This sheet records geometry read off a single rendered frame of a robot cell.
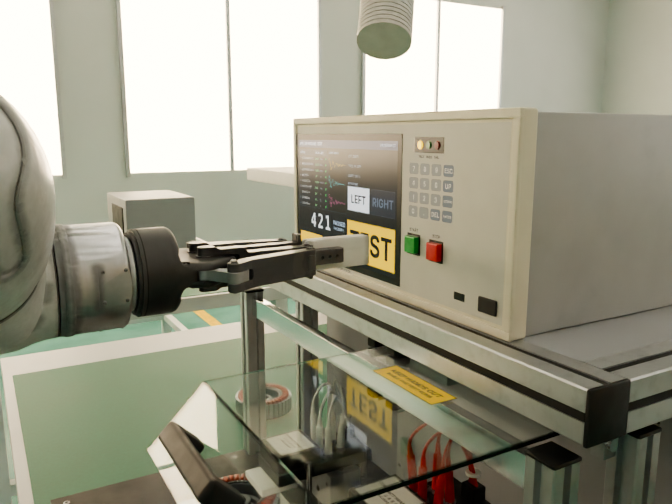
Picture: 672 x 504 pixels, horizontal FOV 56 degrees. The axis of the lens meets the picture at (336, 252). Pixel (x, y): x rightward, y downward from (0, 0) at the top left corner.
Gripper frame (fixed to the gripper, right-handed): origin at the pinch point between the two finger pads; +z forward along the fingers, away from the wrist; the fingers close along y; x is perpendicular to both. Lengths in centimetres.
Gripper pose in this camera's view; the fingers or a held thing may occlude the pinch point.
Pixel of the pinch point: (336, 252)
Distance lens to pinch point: 63.1
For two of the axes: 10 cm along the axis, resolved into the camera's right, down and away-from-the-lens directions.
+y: 4.9, 1.6, -8.5
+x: 0.0, -9.8, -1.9
